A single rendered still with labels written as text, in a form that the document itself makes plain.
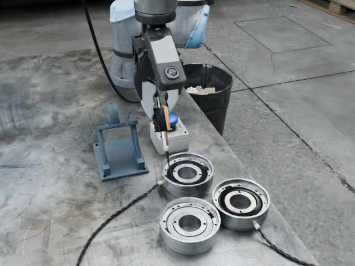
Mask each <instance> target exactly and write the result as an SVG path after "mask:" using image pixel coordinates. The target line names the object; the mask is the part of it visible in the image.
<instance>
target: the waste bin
mask: <svg viewBox="0 0 355 266"><path fill-rule="evenodd" d="M183 67H184V71H185V76H186V81H185V84H184V86H183V87H184V88H185V90H187V88H190V87H192V88H196V87H197V86H201V87H202V89H205V88H215V92H214V93H205V94H198V93H189V92H188V93H189V95H190V96H191V97H192V99H193V100H194V101H195V102H196V104H197V105H198V106H199V108H200V109H201V110H202V112H203V113H204V114H205V116H206V117H207V118H208V119H209V121H210V122H211V123H212V125H213V126H214V127H215V129H216V130H217V132H218V133H219V134H220V135H221V137H222V135H223V129H224V125H225V119H226V113H227V108H228V106H229V101H230V96H231V88H232V85H233V79H232V76H231V74H230V73H228V72H227V71H225V70H224V69H222V68H220V67H218V66H215V65H212V64H205V63H187V64H184V65H183Z"/></svg>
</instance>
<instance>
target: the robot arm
mask: <svg viewBox="0 0 355 266"><path fill-rule="evenodd" d="M204 2H205V0H116V1H114V2H113V3H112V4H111V7H110V22H111V34H112V42H113V57H112V60H111V64H110V68H109V75H110V77H111V79H112V81H113V83H114V85H116V86H118V87H122V88H127V89H136V91H137V93H138V96H139V99H140V101H141V103H142V106H143V108H144V111H145V113H146V114H147V115H148V117H149V118H150V119H153V118H154V115H155V112H154V109H153V107H154V100H153V95H154V93H155V91H156V85H155V83H157V85H158V88H159V90H160V91H166V95H165V101H166V104H165V106H167V109H168V113H169V115H170V114H171V112H172V110H173V109H174V107H175V105H176V103H177V101H178V98H179V95H180V94H181V91H182V88H183V86H184V84H185V81H186V76H185V71H184V67H183V61H182V59H180V57H179V55H180V52H179V51H178V50H177V49H176V48H182V49H198V48H200V47H201V45H202V44H203V40H204V35H205V30H206V27H207V21H208V16H209V10H210V7H209V6H208V5H204Z"/></svg>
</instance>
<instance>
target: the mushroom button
mask: <svg viewBox="0 0 355 266"><path fill-rule="evenodd" d="M169 119H170V125H171V127H172V126H174V125H176V124H177V123H178V117H177V116H176V115H174V114H170V115H169Z"/></svg>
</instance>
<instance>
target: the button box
mask: <svg viewBox="0 0 355 266"><path fill-rule="evenodd" d="M171 128H172V130H168V131H167V137H168V138H167V139H168V142H169V154H171V153H176V152H179V151H184V150H189V132H188V131H187V129H186V128H185V126H184V125H183V123H182V122H181V120H180V119H179V118H178V123H177V124H176V125H174V126H172V127H171ZM154 131H155V129H154V122H150V134H151V141H152V142H153V144H154V146H155V148H156V150H157V152H158V154H159V156H161V155H166V153H165V151H164V147H163V144H162V139H161V133H160V132H154Z"/></svg>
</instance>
